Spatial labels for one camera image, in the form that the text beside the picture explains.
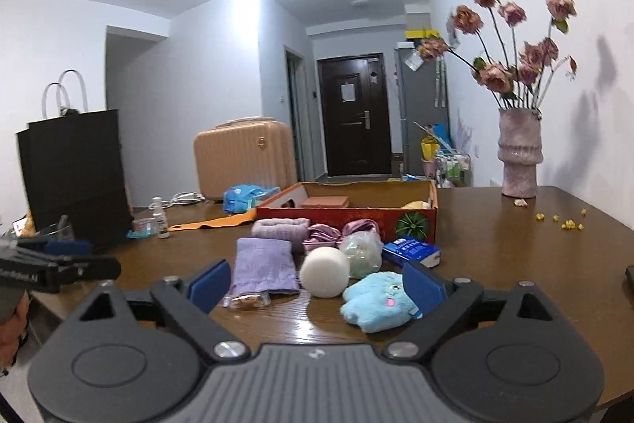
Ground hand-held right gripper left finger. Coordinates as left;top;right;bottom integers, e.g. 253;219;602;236
64;259;252;362

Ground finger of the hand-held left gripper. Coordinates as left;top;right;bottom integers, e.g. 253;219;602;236
17;237;95;258
48;255;122;282

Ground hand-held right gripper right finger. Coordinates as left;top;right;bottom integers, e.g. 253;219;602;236
384;259;569;361

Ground small clear snack packet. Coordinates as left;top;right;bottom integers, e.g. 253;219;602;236
223;293;271;313

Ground blue plush toy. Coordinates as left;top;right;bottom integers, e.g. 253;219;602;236
340;271;425;333

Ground purple towel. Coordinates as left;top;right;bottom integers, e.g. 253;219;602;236
250;218;312;253
231;237;301;300

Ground bagged mesh bath sponge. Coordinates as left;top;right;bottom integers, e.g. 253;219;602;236
339;232;384;279

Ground white round sponge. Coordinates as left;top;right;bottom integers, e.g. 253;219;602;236
299;247;351;299

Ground orange cardboard box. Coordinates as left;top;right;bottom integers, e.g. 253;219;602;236
256;181;439;246

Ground blue and white box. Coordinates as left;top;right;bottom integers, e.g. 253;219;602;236
382;238;442;270

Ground orange patterned cushion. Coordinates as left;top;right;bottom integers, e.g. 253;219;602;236
0;293;31;375

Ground small clear plastic container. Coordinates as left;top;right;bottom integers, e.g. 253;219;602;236
127;217;157;240

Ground black paper bag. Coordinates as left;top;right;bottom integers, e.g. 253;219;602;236
16;69;135;251

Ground small white spray bottle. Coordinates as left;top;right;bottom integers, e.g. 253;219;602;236
152;196;170;240

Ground white power strip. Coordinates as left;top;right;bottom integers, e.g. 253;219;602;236
170;191;207;207

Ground pink scrunchie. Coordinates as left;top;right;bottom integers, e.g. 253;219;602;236
342;219;380;246

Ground blue plastic pack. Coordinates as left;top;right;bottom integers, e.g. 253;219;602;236
222;184;281;216

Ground pink fabric bundle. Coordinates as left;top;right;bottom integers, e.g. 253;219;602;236
302;225;343;254

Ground peach ribbed suitcase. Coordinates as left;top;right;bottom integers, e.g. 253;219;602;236
193;118;298;202

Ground cluttered storage rack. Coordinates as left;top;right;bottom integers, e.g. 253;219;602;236
415;121;472;187

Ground pink flat box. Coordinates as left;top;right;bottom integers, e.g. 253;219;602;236
300;195;350;209

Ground scattered yellow crumbs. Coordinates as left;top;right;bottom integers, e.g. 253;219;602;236
533;207;590;232

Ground pink ceramic vase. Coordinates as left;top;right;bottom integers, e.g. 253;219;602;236
497;107;544;199

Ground grey refrigerator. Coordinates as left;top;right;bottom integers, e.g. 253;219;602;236
394;46;450;179

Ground dark brown door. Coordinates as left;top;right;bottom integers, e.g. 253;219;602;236
317;53;392;179

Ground dried pink roses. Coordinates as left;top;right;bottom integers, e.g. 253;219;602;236
417;0;579;111

